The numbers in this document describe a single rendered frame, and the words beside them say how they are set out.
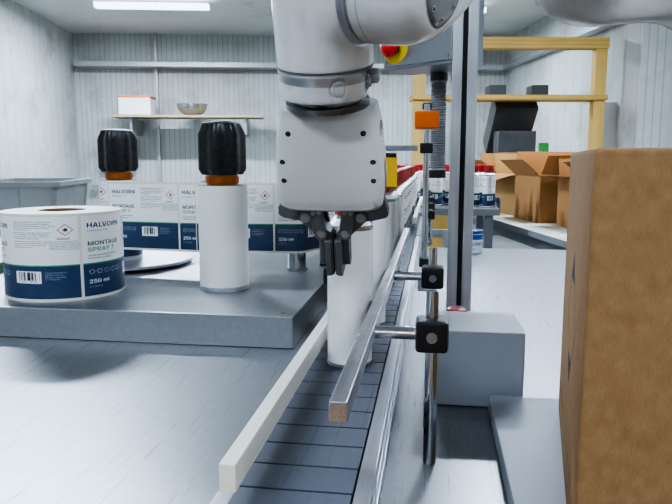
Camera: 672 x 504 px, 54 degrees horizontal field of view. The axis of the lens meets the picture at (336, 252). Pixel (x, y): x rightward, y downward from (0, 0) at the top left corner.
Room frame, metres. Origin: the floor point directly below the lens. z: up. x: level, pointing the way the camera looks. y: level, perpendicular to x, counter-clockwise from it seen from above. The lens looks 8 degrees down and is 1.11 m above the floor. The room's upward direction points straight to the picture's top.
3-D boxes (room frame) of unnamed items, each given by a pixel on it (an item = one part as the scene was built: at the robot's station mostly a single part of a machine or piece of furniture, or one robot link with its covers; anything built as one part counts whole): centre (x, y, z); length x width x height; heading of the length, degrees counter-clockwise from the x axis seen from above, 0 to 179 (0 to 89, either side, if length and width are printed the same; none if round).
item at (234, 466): (0.94, -0.01, 0.90); 1.07 x 0.01 x 0.02; 172
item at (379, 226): (0.92, -0.05, 0.98); 0.05 x 0.05 x 0.20
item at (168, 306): (1.41, 0.34, 0.86); 0.80 x 0.67 x 0.05; 172
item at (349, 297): (0.74, -0.02, 0.98); 0.05 x 0.05 x 0.20
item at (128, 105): (8.91, 2.62, 1.80); 0.43 x 0.36 x 0.24; 94
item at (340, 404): (0.93, -0.08, 0.95); 1.07 x 0.01 x 0.01; 172
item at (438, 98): (1.37, -0.21, 1.18); 0.04 x 0.04 x 0.21
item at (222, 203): (1.19, 0.20, 1.03); 0.09 x 0.09 x 0.30
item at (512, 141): (6.52, -1.48, 1.07); 1.72 x 1.48 x 2.15; 94
